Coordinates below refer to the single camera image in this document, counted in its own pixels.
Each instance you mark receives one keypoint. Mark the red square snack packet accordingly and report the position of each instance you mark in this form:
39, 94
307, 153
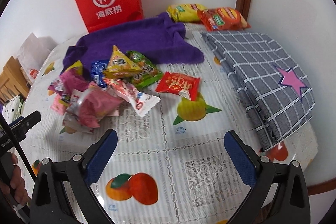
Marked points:
179, 84

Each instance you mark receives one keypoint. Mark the white pink candy packet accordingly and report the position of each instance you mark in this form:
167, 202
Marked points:
141, 102

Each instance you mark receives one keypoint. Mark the yellow chips bag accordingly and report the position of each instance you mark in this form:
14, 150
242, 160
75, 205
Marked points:
185, 13

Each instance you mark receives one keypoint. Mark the green snack packet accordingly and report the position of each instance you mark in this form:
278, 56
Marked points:
149, 74

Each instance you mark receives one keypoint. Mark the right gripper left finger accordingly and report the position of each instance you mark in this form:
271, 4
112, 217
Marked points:
50, 203

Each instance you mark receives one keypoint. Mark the purple towel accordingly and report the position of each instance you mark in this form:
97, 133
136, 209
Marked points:
159, 39

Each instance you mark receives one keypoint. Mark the yellow triangular snack packet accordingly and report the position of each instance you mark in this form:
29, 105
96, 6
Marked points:
120, 66

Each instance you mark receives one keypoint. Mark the white plastic bag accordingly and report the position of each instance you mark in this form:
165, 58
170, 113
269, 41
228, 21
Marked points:
33, 53

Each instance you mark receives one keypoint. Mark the grey checked folded cloth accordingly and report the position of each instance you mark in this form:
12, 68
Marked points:
274, 90

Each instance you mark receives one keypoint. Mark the magenta yellow snack packet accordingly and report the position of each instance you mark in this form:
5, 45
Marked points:
68, 81

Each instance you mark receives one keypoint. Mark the wooden chair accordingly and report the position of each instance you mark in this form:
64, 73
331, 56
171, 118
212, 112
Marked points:
12, 81

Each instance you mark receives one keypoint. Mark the orange red chips bag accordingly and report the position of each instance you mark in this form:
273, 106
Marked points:
222, 19

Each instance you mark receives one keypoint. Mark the small pink square packet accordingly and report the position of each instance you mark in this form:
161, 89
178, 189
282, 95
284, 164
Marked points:
59, 106

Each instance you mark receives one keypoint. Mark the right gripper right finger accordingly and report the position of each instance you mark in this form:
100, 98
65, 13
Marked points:
291, 201

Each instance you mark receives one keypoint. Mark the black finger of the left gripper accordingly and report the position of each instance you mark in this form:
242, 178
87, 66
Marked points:
23, 124

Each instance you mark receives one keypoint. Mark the person's left hand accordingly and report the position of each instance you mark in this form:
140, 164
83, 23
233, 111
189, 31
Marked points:
17, 182

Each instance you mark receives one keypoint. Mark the large pink snack bag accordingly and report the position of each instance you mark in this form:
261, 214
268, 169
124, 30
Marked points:
87, 108

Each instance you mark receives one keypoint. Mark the blue cookie packet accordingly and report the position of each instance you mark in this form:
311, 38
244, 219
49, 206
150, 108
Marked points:
97, 68

